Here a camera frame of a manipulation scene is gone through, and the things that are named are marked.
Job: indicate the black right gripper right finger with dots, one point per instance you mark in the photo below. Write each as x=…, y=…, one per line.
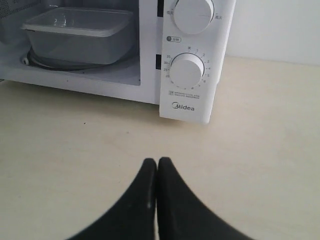
x=181, y=215

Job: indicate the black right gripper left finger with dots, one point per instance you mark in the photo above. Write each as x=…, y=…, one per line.
x=132, y=217

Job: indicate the clear plastic food container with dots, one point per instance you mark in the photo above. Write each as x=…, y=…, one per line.
x=82, y=35

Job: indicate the white microwave oven body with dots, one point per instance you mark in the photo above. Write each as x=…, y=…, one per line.
x=164, y=52

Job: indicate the lower white timer knob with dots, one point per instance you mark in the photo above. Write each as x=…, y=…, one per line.
x=186, y=70

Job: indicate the upper white power knob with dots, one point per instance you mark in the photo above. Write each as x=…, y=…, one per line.
x=193, y=16

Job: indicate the glass turntable with ring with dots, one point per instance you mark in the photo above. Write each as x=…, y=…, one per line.
x=32, y=60

